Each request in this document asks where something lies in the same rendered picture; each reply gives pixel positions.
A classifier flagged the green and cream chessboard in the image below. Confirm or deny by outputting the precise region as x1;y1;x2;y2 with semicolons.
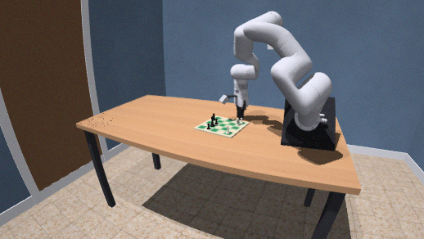
193;116;250;138

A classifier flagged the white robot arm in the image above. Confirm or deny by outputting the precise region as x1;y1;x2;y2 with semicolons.
231;11;332;131

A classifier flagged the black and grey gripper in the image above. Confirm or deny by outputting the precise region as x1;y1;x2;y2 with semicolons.
234;88;249;119

